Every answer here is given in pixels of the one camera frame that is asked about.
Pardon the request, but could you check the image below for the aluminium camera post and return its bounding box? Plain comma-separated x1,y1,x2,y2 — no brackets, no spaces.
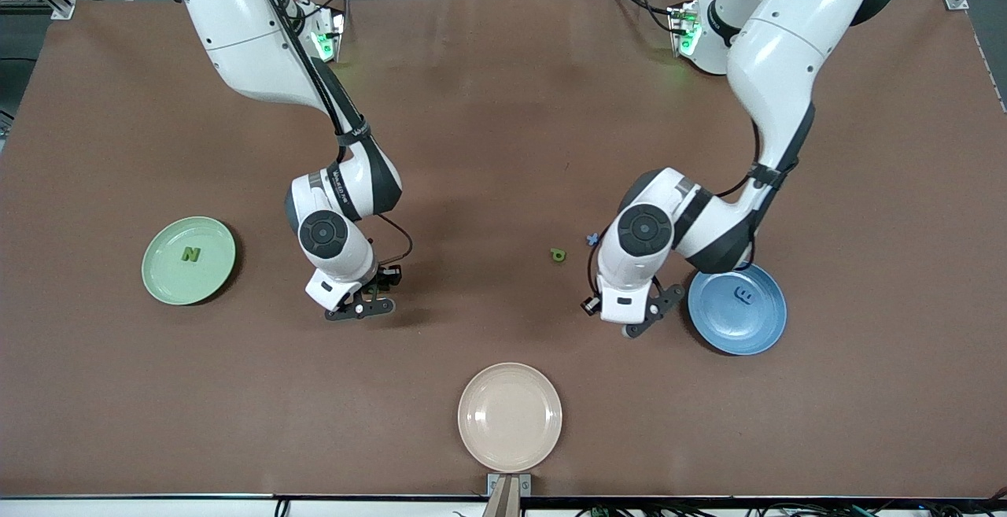
481,476,523,517

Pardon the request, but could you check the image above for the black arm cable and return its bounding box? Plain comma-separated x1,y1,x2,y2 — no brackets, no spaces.
585,120,780,302
236,0,413,266

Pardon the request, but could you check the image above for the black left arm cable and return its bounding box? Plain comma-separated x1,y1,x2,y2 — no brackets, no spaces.
585,120,780,302

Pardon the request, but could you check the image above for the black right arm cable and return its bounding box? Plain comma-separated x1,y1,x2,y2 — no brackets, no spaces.
236,0,413,266

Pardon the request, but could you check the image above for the light green plate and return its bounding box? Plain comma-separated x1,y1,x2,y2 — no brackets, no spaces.
142,216,237,306

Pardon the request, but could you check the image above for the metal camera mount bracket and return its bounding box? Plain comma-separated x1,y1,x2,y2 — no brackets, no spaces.
486,473,533,498

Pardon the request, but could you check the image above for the beige plate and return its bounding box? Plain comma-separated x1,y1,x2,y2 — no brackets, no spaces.
457,362,564,474

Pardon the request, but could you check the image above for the brown table cover sheet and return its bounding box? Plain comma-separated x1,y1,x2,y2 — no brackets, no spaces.
0,0,1007,500

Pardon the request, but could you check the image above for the blue plate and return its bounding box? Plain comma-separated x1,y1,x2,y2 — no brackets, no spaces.
688,263,788,356

